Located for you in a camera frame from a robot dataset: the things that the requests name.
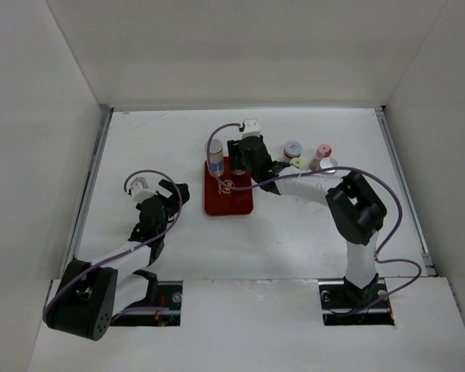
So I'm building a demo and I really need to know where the tall blue label spice bottle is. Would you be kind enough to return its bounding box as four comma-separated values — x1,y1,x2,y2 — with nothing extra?
205,139,225,177

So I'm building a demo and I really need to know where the small jar red label lid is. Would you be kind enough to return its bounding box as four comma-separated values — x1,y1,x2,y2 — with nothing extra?
283,140,302,163

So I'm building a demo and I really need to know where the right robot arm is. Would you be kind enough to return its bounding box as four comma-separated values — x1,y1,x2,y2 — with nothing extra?
228,136,388,307

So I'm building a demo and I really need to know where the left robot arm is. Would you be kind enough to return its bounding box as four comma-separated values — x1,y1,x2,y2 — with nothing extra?
43,177,190,341

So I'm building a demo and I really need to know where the cream yellow cap bottle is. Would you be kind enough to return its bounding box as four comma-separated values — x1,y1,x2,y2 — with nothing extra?
289,157,305,171

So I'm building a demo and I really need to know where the red rectangular tray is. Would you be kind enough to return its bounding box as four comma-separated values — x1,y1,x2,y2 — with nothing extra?
203,157,253,217

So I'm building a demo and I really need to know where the pink cap bottle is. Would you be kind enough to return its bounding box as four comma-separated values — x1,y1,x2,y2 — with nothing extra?
308,143,332,171

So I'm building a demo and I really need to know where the silver cap white bottle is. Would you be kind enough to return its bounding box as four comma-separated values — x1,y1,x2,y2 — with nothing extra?
318,157,338,174

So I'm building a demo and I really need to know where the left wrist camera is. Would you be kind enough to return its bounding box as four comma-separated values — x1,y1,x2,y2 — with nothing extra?
129,184,157,204

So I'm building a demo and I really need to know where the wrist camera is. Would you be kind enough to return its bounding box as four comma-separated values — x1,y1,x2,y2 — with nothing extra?
129,184,157,204
239,119,261,139

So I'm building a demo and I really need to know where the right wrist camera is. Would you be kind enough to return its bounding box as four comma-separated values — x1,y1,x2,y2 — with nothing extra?
239,119,261,139

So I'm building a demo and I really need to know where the left aluminium table rail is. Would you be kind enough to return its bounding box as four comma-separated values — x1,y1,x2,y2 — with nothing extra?
60,104,114,274

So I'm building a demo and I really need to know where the aluminium table rail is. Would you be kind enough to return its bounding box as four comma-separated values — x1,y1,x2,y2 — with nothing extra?
60,104,114,274
374,106,437,277

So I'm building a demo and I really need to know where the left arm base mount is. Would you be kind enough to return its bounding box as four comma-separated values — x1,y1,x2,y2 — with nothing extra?
112,270,184,327

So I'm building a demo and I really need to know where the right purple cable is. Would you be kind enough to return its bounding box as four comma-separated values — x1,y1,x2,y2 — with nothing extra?
207,122,423,317

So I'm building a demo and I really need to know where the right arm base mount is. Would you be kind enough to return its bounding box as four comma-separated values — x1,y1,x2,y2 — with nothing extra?
319,280,394,326

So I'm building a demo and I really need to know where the right aluminium table rail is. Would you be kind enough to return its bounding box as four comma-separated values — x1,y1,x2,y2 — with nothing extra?
374,106,437,277

